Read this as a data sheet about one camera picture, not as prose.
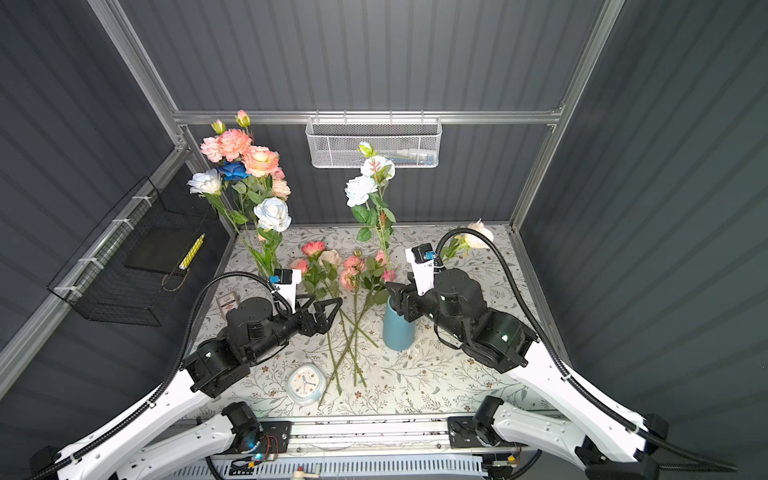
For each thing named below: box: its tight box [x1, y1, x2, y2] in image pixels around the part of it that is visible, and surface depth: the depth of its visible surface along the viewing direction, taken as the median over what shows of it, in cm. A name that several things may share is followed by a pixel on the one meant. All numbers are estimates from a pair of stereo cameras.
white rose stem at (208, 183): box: [187, 168, 264, 273], surface depth 71 cm
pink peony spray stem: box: [200, 119, 226, 166], surface depth 69 cm
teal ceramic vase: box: [382, 296, 415, 351], surface depth 80 cm
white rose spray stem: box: [344, 142, 396, 282], surface depth 65 cm
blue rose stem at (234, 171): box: [217, 161, 252, 181], surface depth 70 cm
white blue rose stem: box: [253, 197, 292, 278], surface depth 67 cm
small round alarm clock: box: [286, 363, 327, 407], surface depth 81 cm
